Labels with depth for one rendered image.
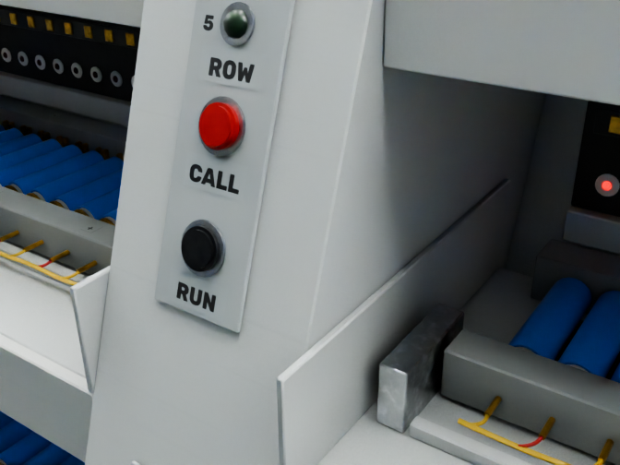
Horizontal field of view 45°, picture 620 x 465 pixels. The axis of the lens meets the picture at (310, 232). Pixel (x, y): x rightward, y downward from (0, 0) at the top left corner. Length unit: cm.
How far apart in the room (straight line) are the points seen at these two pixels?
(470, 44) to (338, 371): 12
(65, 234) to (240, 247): 16
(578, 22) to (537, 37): 1
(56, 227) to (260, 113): 18
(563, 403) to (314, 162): 12
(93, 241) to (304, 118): 17
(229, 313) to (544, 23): 14
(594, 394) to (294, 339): 11
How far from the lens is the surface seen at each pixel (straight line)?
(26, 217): 43
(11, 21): 62
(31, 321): 38
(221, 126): 25
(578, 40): 22
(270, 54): 25
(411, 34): 24
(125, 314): 30
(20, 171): 50
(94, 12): 33
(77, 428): 35
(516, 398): 29
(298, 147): 24
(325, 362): 26
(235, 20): 25
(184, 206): 27
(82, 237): 39
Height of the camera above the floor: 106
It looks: 11 degrees down
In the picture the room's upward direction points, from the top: 10 degrees clockwise
